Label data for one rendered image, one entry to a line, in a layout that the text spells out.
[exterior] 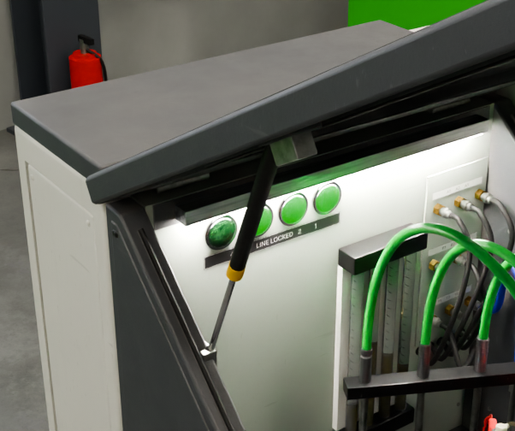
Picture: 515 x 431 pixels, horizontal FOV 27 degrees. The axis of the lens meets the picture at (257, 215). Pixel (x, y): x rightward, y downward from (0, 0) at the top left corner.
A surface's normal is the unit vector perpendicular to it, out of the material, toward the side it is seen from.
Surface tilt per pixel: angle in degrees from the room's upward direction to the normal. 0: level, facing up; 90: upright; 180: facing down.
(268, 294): 90
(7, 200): 0
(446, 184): 90
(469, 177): 90
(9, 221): 0
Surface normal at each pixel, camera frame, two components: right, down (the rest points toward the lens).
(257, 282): 0.57, 0.37
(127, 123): 0.00, -0.89
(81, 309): -0.82, 0.26
